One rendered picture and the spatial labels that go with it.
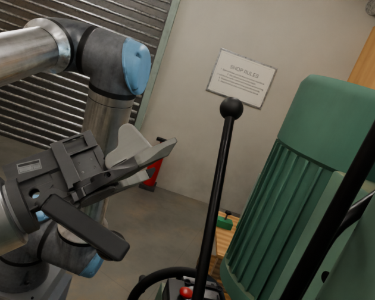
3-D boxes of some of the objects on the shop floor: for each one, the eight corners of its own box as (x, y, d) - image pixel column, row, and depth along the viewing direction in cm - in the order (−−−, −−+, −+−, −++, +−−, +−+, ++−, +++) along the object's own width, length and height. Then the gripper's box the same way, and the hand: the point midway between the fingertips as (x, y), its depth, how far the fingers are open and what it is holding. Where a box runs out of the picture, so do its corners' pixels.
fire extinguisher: (155, 186, 363) (171, 139, 348) (153, 192, 345) (169, 143, 329) (141, 181, 362) (156, 134, 347) (138, 187, 344) (154, 138, 328)
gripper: (-26, 146, 29) (158, 86, 37) (19, 186, 47) (137, 140, 55) (6, 228, 28) (190, 149, 36) (41, 237, 46) (158, 183, 54)
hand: (167, 160), depth 45 cm, fingers open, 14 cm apart
